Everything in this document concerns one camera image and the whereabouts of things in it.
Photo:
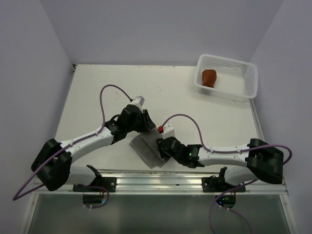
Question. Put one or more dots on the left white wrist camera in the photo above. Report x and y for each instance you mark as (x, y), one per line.
(138, 101)

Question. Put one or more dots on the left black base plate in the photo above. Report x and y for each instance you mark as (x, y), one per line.
(108, 183)

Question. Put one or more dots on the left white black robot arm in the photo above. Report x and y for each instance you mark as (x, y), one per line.
(53, 165)

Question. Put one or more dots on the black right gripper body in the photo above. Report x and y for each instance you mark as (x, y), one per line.
(164, 154)

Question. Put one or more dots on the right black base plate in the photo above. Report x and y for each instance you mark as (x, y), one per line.
(215, 185)

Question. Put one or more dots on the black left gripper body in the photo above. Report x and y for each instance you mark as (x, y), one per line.
(141, 124)

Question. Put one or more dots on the rust brown towel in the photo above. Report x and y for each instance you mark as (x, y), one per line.
(209, 78)

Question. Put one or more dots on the grey towel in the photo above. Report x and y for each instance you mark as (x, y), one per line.
(146, 148)

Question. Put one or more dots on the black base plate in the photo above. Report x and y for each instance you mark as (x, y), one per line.
(215, 185)
(108, 183)

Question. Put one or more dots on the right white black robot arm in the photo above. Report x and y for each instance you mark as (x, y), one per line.
(255, 160)

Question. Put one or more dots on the aluminium mounting rail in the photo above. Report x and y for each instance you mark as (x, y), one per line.
(165, 183)

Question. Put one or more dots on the white perforated plastic basket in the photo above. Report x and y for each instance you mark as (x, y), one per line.
(235, 80)

